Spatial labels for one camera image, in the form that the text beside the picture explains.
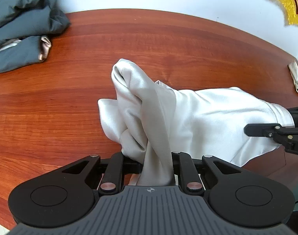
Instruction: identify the white cream garment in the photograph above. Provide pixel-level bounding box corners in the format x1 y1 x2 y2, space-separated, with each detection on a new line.
98 59 294 186

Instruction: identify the dark grey folded jacket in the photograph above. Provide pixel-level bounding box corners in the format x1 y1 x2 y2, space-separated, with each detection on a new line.
0 0 70 73

